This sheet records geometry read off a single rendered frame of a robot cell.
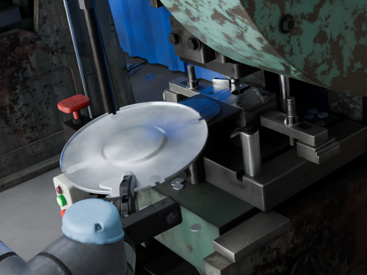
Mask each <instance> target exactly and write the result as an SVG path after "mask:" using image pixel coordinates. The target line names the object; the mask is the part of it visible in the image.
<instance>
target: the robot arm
mask: <svg viewBox="0 0 367 275"><path fill-rule="evenodd" d="M135 180H136V176H135V174H134V173H132V172H131V171H126V172H125V173H124V174H123V175H121V176H117V177H114V178H110V179H107V180H103V181H101V183H100V185H99V186H100V187H101V188H104V189H108V190H110V191H111V192H110V195H111V197H112V198H100V199H98V195H90V196H84V200H81V201H78V202H76V203H74V204H72V205H71V206H70V207H68V208H67V209H66V211H65V213H64V215H63V217H62V224H63V225H62V232H63V235H62V236H61V237H59V238H58V239H57V240H55V241H54V242H53V243H51V244H50V245H49V246H48V247H46V248H45V249H44V250H42V251H41V252H40V253H38V254H37V255H36V256H34V257H33V258H32V259H31V260H29V261H28V262H26V261H25V260H23V259H22V258H21V257H20V256H18V255H17V254H16V253H15V252H14V251H13V250H11V249H10V248H9V247H8V246H7V245H6V244H4V243H3V242H2V241H1V240H0V275H134V272H135V261H136V256H135V246H137V245H139V244H141V243H143V242H145V241H147V240H149V239H151V238H153V237H155V236H157V235H159V234H161V233H163V232H165V231H167V230H169V229H171V228H173V227H175V226H177V225H179V224H181V223H182V213H181V207H180V203H179V202H177V201H176V200H175V199H174V198H173V197H172V196H169V197H167V198H164V199H162V200H160V201H158V202H156V203H154V204H152V205H150V206H147V207H145V208H143V209H142V210H140V211H139V199H138V191H136V192H134V186H135Z"/></svg>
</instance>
